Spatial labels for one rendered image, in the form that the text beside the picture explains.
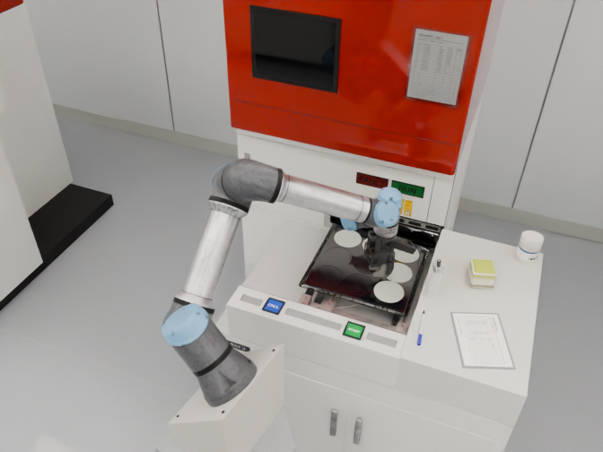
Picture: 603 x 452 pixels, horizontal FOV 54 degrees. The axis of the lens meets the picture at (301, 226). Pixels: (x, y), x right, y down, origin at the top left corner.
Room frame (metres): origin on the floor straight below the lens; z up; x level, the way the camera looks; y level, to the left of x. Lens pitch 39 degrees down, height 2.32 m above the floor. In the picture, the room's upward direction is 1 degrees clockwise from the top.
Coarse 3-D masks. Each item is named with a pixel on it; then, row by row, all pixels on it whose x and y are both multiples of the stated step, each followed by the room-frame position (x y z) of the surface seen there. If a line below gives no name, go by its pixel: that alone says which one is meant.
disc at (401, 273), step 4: (396, 264) 1.54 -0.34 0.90; (400, 264) 1.54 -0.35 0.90; (396, 268) 1.52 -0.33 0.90; (400, 268) 1.52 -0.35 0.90; (404, 268) 1.52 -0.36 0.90; (408, 268) 1.52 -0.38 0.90; (392, 272) 1.50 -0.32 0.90; (396, 272) 1.50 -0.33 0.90; (400, 272) 1.50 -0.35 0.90; (404, 272) 1.50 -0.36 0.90; (408, 272) 1.50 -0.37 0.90; (392, 276) 1.48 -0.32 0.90; (396, 276) 1.48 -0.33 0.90; (400, 276) 1.48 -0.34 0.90; (404, 276) 1.48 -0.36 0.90; (408, 276) 1.48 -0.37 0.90; (392, 280) 1.46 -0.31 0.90; (396, 280) 1.46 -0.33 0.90; (400, 280) 1.46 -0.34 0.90; (404, 280) 1.46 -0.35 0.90; (408, 280) 1.46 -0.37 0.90
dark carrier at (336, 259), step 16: (336, 224) 1.76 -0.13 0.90; (320, 256) 1.57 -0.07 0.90; (336, 256) 1.57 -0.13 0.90; (352, 256) 1.58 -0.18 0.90; (320, 272) 1.49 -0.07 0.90; (336, 272) 1.50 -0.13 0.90; (352, 272) 1.50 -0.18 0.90; (368, 272) 1.50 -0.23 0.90; (416, 272) 1.50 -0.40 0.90; (320, 288) 1.42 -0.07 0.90; (336, 288) 1.42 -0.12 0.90; (352, 288) 1.42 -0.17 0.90; (368, 288) 1.42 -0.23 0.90; (384, 304) 1.35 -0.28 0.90; (400, 304) 1.35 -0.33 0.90
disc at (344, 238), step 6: (336, 234) 1.70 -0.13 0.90; (342, 234) 1.70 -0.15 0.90; (348, 234) 1.70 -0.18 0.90; (354, 234) 1.70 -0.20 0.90; (336, 240) 1.66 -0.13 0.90; (342, 240) 1.66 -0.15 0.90; (348, 240) 1.66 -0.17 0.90; (354, 240) 1.66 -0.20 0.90; (360, 240) 1.66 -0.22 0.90; (342, 246) 1.63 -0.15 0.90; (348, 246) 1.63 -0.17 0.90; (354, 246) 1.63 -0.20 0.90
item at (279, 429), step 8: (280, 416) 0.98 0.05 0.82; (272, 424) 0.95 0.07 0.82; (280, 424) 0.95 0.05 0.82; (288, 424) 0.95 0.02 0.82; (264, 432) 0.92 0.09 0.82; (272, 432) 0.92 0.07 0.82; (280, 432) 0.93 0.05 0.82; (288, 432) 0.93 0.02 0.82; (168, 440) 0.89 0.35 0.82; (264, 440) 0.90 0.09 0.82; (272, 440) 0.90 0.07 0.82; (280, 440) 0.90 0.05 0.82; (288, 440) 0.90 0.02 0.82; (160, 448) 0.87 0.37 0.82; (168, 448) 0.87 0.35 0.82; (176, 448) 0.87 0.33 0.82; (256, 448) 0.87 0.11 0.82; (264, 448) 0.88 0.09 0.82; (272, 448) 0.88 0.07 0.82; (280, 448) 0.88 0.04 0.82; (288, 448) 0.88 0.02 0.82
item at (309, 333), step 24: (240, 288) 1.35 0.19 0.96; (240, 312) 1.26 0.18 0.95; (264, 312) 1.25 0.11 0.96; (288, 312) 1.25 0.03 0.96; (312, 312) 1.25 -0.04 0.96; (240, 336) 1.26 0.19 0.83; (264, 336) 1.23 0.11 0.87; (288, 336) 1.20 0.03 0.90; (312, 336) 1.17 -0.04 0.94; (336, 336) 1.16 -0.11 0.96; (384, 336) 1.16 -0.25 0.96; (312, 360) 1.17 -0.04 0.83; (336, 360) 1.14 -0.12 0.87; (360, 360) 1.12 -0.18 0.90; (384, 360) 1.09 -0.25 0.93; (384, 384) 1.09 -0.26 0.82
